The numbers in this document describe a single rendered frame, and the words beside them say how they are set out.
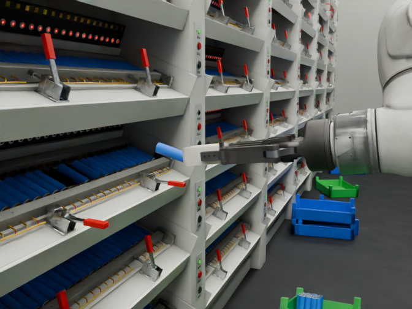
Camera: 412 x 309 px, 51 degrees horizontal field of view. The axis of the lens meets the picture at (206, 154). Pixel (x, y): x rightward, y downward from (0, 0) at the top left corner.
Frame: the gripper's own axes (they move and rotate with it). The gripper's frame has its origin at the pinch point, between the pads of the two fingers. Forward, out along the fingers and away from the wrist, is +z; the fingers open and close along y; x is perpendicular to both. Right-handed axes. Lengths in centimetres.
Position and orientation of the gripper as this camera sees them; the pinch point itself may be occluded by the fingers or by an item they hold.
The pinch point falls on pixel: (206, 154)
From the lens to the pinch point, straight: 69.7
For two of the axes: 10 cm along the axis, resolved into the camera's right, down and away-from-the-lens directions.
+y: -3.9, 1.4, -9.1
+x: 1.2, 9.9, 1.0
